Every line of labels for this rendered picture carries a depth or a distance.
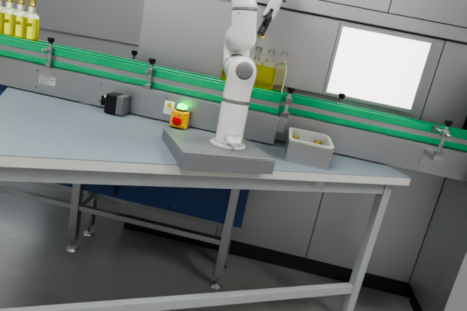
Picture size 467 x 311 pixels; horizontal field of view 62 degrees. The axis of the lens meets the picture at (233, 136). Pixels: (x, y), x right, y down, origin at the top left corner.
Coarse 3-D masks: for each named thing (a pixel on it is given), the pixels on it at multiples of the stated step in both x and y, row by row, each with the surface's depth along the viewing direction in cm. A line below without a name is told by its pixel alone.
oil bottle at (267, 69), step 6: (270, 60) 173; (264, 66) 173; (270, 66) 173; (264, 72) 174; (270, 72) 173; (264, 78) 174; (270, 78) 174; (258, 84) 176; (264, 84) 175; (270, 84) 175
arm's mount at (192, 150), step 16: (176, 144) 127; (192, 144) 130; (208, 144) 134; (176, 160) 126; (192, 160) 120; (208, 160) 122; (224, 160) 124; (240, 160) 126; (256, 160) 128; (272, 160) 130
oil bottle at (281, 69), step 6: (276, 66) 173; (282, 66) 173; (276, 72) 173; (282, 72) 173; (276, 78) 174; (282, 78) 174; (276, 84) 174; (282, 84) 174; (270, 90) 176; (276, 90) 175; (282, 90) 175
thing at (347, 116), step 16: (304, 112) 174; (320, 112) 173; (336, 112) 173; (352, 112) 171; (368, 112) 170; (368, 128) 172; (384, 128) 171; (400, 128) 171; (416, 128) 169; (448, 144) 169; (464, 144) 169
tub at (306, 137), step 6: (288, 132) 161; (294, 132) 168; (300, 132) 168; (306, 132) 167; (312, 132) 167; (300, 138) 168; (306, 138) 168; (312, 138) 168; (318, 138) 167; (324, 138) 167; (306, 144) 148; (312, 144) 147; (318, 144) 147; (324, 144) 165; (330, 144) 151; (330, 150) 149
